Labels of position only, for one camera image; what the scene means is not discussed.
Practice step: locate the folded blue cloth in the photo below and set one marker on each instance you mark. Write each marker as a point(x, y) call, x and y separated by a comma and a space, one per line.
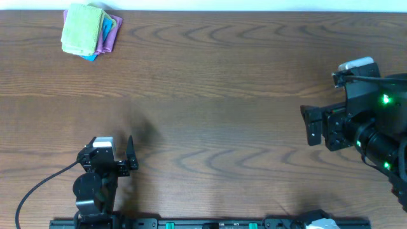
point(106, 27)

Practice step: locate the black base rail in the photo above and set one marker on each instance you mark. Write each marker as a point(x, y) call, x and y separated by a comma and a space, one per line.
point(268, 223)

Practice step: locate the green microfiber cloth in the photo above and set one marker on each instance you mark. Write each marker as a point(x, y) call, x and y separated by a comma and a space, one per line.
point(81, 29)

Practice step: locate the folded yellow-green cloth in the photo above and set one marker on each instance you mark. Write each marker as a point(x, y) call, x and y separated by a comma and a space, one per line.
point(105, 8)

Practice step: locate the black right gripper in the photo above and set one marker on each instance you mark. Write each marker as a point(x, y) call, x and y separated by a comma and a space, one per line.
point(334, 119)

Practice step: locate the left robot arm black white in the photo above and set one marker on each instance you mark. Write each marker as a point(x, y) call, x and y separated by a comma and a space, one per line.
point(95, 190)

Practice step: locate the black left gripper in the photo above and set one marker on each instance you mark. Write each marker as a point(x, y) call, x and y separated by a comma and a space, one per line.
point(133, 161)

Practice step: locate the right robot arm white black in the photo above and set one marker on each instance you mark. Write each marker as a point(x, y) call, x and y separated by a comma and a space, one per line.
point(382, 145)

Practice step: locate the folded purple cloth underneath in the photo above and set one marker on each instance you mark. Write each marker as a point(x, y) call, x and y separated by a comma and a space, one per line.
point(108, 45)

